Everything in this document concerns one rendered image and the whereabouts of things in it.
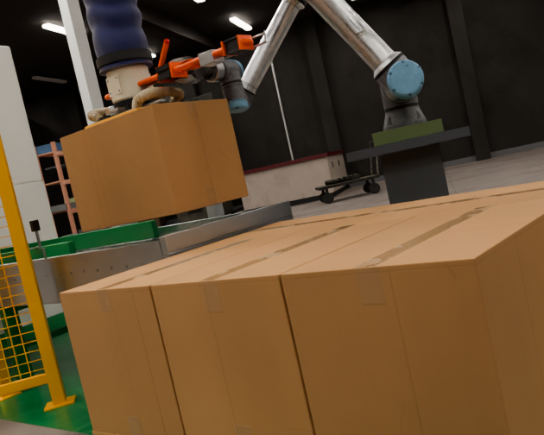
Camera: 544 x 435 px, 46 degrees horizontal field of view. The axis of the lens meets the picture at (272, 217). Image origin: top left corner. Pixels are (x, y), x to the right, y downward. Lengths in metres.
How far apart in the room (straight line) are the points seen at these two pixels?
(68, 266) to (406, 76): 1.54
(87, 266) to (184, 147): 0.60
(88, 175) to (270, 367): 1.52
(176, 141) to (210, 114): 0.22
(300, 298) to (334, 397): 0.20
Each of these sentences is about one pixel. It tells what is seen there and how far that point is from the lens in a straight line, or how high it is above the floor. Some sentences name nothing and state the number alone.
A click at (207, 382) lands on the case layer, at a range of 1.48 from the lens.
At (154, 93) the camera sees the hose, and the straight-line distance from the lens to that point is 2.50.
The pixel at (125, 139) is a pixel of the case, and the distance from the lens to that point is 2.44.
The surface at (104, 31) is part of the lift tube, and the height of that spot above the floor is 1.42.
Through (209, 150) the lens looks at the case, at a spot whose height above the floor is 0.87.
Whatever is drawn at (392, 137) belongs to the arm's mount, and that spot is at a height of 0.77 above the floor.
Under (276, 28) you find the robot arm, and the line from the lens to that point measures 2.85.
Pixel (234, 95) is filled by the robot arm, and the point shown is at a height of 1.08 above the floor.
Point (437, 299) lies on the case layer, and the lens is 1.08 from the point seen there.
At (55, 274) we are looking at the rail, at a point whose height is 0.52.
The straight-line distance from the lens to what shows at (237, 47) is 2.25.
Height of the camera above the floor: 0.74
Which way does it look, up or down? 4 degrees down
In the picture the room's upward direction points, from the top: 13 degrees counter-clockwise
